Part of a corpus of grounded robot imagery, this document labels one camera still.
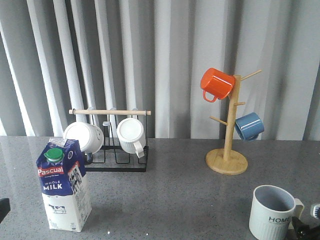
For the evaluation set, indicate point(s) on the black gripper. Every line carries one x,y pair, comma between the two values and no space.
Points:
302,230

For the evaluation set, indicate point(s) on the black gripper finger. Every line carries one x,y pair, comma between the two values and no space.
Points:
5,208

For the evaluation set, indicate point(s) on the white HOME mug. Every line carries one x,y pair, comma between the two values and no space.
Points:
272,211

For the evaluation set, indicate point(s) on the blue white milk carton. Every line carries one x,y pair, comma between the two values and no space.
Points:
64,184

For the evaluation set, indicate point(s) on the wooden mug tree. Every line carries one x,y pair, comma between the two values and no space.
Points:
225,160

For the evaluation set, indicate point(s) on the blue enamel mug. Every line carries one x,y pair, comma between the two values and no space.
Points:
249,126

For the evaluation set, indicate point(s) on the white round smiley mug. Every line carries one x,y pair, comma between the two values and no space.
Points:
90,137

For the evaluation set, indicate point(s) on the white ribbed mug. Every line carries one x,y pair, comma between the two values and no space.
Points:
131,136

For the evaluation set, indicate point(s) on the orange enamel mug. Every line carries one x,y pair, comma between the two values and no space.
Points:
216,84

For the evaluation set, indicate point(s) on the grey pleated curtain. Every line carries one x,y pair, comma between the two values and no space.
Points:
57,55

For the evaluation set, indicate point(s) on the black wire mug rack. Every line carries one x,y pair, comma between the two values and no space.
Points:
111,157

